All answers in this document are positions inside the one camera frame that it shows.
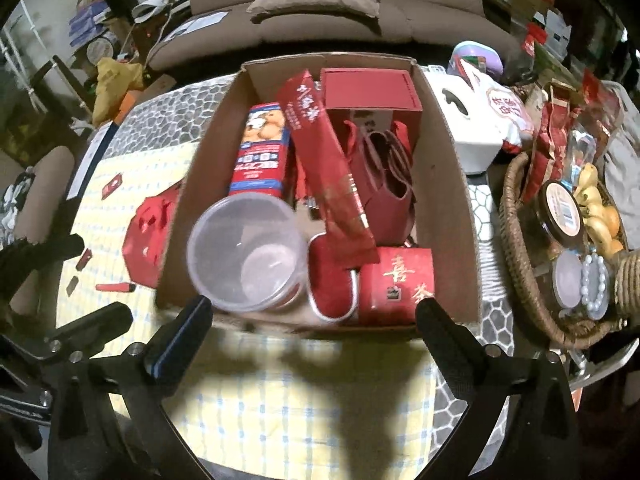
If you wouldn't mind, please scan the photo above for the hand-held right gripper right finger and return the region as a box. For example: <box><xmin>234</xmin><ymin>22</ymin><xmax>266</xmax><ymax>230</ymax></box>
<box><xmin>416</xmin><ymin>298</ymin><xmax>586</xmax><ymax>480</ymax></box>

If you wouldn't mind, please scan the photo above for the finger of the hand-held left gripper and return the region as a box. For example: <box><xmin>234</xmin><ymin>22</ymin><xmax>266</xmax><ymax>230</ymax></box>
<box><xmin>35</xmin><ymin>302</ymin><xmax>135</xmax><ymax>358</ymax></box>
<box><xmin>0</xmin><ymin>234</ymin><xmax>86</xmax><ymax>293</ymax></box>

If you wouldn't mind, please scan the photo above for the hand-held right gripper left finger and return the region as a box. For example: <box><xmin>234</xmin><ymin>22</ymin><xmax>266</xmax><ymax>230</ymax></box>
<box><xmin>47</xmin><ymin>294</ymin><xmax>215</xmax><ymax>480</ymax></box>

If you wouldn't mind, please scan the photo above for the shiny red gift bag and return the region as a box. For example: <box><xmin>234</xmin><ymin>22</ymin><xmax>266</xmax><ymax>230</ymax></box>
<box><xmin>122</xmin><ymin>180</ymin><xmax>183</xmax><ymax>288</ymax></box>

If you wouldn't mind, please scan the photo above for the dark red leather bag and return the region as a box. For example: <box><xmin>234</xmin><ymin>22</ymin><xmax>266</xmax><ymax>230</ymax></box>
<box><xmin>345</xmin><ymin>120</ymin><xmax>418</xmax><ymax>248</ymax></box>

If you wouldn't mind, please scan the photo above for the brown cardboard box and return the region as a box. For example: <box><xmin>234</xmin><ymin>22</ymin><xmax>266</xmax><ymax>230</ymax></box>
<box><xmin>155</xmin><ymin>51</ymin><xmax>483</xmax><ymax>338</ymax></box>

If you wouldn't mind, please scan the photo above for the long red packet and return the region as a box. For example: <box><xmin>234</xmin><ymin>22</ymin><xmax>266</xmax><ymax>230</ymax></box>
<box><xmin>276</xmin><ymin>72</ymin><xmax>378</xmax><ymax>268</ymax></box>

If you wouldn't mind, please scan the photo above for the pile of white clothes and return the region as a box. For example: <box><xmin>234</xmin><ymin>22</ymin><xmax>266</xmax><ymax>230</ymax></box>
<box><xmin>0</xmin><ymin>170</ymin><xmax>36</xmax><ymax>241</ymax></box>

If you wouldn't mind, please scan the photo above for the red box with gold print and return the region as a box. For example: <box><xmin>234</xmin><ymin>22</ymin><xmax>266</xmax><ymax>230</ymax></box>
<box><xmin>357</xmin><ymin>247</ymin><xmax>436</xmax><ymax>326</ymax></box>

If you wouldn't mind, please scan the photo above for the white blue flat box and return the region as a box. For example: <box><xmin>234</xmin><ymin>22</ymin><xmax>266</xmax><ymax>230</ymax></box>
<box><xmin>65</xmin><ymin>122</ymin><xmax>123</xmax><ymax>201</ymax></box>

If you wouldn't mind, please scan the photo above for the large wicker basket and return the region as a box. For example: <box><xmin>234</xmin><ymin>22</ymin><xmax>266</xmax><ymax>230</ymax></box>
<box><xmin>499</xmin><ymin>152</ymin><xmax>640</xmax><ymax>350</ymax></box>

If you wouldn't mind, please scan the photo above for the yellow plaid cloth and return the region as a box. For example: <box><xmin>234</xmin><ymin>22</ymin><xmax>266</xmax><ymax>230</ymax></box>
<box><xmin>65</xmin><ymin>140</ymin><xmax>443</xmax><ymax>466</ymax></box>

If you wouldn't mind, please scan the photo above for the clear plastic container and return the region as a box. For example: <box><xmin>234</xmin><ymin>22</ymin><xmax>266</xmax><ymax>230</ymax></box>
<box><xmin>186</xmin><ymin>195</ymin><xmax>310</xmax><ymax>315</ymax></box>

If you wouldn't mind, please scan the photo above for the red metal-rimmed tin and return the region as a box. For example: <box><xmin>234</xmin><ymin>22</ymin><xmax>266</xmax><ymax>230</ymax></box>
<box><xmin>306</xmin><ymin>234</ymin><xmax>361</xmax><ymax>323</ymax></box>

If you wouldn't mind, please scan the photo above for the jar with clear lid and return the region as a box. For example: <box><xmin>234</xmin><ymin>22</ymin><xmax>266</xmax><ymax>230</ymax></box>
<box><xmin>552</xmin><ymin>250</ymin><xmax>588</xmax><ymax>311</ymax></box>

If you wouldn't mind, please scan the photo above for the jar with brown lid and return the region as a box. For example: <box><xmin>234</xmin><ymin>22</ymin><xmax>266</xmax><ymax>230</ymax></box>
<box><xmin>535</xmin><ymin>180</ymin><xmax>586</xmax><ymax>251</ymax></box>

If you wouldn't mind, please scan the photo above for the yellow plastic bag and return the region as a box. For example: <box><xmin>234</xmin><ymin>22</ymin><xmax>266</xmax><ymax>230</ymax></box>
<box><xmin>92</xmin><ymin>56</ymin><xmax>143</xmax><ymax>126</ymax></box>

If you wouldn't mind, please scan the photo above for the small woven basket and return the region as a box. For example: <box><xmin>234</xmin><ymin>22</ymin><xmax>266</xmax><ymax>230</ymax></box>
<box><xmin>607</xmin><ymin>250</ymin><xmax>640</xmax><ymax>316</ymax></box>

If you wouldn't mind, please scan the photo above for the bunch of bananas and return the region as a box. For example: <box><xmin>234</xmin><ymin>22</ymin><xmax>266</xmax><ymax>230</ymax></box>
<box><xmin>572</xmin><ymin>162</ymin><xmax>613</xmax><ymax>256</ymax></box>

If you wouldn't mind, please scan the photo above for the orange fruit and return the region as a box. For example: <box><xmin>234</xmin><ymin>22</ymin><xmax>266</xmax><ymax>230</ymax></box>
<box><xmin>602</xmin><ymin>207</ymin><xmax>623</xmax><ymax>241</ymax></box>

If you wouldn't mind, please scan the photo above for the blue red biscuit box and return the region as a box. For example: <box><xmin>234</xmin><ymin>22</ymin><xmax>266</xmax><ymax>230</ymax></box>
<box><xmin>229</xmin><ymin>102</ymin><xmax>293</xmax><ymax>201</ymax></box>

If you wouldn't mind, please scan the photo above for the white tissue box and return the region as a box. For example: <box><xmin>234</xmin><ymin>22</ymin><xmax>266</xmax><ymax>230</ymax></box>
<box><xmin>430</xmin><ymin>77</ymin><xmax>511</xmax><ymax>176</ymax></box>

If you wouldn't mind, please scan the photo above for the blue white carton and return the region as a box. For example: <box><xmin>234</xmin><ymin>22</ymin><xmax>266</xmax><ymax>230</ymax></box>
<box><xmin>67</xmin><ymin>0</ymin><xmax>108</xmax><ymax>46</ymax></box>

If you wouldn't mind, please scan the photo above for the white red snack bag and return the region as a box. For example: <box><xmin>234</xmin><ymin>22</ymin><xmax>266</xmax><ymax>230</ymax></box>
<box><xmin>462</xmin><ymin>62</ymin><xmax>536</xmax><ymax>153</ymax></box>

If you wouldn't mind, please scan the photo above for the grey cloth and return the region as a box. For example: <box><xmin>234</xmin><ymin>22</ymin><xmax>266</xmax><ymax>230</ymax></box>
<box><xmin>600</xmin><ymin>125</ymin><xmax>640</xmax><ymax>221</ymax></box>

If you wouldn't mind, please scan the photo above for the red square box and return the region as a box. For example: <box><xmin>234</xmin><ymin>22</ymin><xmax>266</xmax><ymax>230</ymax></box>
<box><xmin>320</xmin><ymin>66</ymin><xmax>425</xmax><ymax>126</ymax></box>

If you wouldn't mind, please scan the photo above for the white visor cap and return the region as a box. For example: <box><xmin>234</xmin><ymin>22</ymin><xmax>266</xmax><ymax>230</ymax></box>
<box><xmin>131</xmin><ymin>0</ymin><xmax>173</xmax><ymax>23</ymax></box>

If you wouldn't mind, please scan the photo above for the white paper sheet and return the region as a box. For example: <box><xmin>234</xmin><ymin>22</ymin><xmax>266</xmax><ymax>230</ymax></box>
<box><xmin>165</xmin><ymin>10</ymin><xmax>223</xmax><ymax>41</ymax></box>

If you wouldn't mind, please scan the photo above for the purple lidded container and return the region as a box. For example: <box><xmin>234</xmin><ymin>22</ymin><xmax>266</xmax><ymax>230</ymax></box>
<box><xmin>446</xmin><ymin>42</ymin><xmax>503</xmax><ymax>78</ymax></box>

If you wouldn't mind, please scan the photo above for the brown sofa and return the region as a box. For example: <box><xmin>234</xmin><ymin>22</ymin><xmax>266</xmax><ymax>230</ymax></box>
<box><xmin>147</xmin><ymin>0</ymin><xmax>521</xmax><ymax>73</ymax></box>

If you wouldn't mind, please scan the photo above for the pale bead bracelet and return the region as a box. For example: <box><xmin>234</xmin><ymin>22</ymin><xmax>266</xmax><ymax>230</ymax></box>
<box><xmin>580</xmin><ymin>254</ymin><xmax>612</xmax><ymax>320</ymax></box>

